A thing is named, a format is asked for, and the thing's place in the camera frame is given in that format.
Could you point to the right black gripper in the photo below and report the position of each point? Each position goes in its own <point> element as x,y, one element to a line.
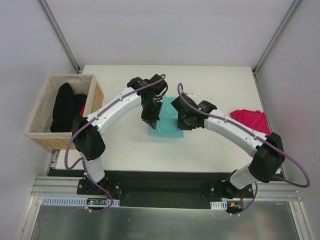
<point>185,122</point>

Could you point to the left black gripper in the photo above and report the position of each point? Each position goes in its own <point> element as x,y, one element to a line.
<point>150,117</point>

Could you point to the teal t-shirt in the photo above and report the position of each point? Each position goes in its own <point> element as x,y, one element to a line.
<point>167,126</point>

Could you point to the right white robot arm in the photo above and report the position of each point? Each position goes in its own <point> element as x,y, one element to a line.
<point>265,159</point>

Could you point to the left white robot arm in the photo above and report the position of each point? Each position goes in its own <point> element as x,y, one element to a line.
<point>88,131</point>

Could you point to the pink folded t-shirt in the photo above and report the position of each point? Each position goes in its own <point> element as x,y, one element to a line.
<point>255,120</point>

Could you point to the red garment in basket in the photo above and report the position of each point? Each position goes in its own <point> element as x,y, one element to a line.
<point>79,107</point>

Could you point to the black garment in basket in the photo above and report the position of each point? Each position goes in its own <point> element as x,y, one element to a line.
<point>63,110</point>

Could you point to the wicker laundry basket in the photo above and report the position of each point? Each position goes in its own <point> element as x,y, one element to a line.
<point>38,128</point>

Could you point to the left aluminium corner post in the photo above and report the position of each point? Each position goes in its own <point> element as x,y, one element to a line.
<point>59,35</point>

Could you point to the aluminium corner post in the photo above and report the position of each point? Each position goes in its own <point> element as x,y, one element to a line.
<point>59,35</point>
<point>293,7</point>

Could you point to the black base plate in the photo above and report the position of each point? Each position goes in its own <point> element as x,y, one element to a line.
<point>151,189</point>

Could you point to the right white cable duct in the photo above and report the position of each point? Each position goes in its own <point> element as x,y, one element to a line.
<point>219,205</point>

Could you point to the white cable duct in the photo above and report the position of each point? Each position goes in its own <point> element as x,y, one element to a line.
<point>219,205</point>
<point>67,201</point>

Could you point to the aluminium rail frame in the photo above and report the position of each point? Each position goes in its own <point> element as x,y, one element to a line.
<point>67,186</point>

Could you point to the left white cable duct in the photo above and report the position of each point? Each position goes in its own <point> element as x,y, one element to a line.
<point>67,201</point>

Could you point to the right aluminium corner post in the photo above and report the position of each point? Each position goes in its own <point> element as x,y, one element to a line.
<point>293,7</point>

